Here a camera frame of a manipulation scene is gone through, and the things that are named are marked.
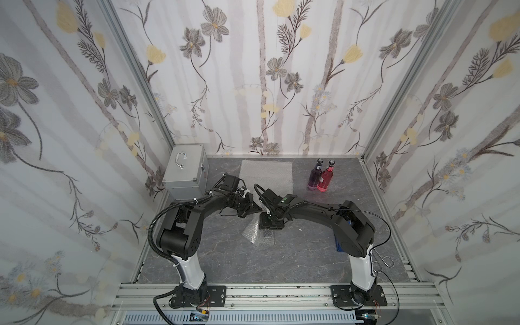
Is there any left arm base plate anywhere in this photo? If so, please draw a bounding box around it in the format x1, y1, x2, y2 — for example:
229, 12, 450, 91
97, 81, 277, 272
169, 285, 227, 309

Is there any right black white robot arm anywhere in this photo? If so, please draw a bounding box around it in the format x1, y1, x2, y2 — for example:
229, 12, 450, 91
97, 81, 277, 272
254, 184, 377, 306

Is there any single bubble wrap sheet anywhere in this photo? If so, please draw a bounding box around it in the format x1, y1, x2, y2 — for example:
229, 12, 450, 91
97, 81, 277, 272
242, 214, 275, 247

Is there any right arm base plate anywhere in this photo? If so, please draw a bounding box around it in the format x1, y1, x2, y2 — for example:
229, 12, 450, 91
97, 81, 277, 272
330, 285, 388, 307

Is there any dark purple bottle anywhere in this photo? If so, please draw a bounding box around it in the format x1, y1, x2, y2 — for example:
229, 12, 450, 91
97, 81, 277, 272
307, 158, 324, 190

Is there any bubble wrap sheet stack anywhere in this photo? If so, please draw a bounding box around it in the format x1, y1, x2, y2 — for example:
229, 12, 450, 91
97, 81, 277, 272
239, 160, 293, 196

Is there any blue tape dispenser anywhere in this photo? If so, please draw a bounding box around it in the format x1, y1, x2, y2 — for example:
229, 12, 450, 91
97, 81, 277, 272
334, 238, 344, 253

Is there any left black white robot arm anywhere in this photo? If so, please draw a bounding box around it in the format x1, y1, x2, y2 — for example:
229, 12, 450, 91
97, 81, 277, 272
148, 174, 262, 307

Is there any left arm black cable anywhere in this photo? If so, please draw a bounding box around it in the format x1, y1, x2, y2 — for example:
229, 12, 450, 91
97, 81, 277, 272
147, 198, 204, 325

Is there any grey metal case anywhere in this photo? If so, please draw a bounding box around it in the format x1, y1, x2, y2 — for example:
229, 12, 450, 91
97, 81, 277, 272
163, 144, 209, 200

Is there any pink red bottle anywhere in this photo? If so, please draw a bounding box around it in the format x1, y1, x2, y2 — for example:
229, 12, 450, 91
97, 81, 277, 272
317, 160, 336, 192

